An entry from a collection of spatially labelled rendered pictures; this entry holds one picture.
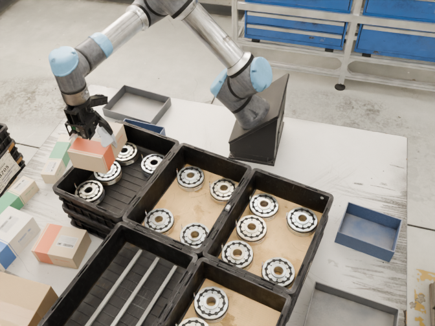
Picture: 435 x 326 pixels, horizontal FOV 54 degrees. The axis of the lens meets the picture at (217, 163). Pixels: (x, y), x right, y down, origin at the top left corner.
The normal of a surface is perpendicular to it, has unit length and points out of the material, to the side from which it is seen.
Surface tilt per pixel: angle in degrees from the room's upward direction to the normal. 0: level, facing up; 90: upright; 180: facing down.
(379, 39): 90
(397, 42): 90
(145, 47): 0
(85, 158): 90
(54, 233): 0
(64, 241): 0
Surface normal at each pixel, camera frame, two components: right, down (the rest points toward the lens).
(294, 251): -0.04, -0.67
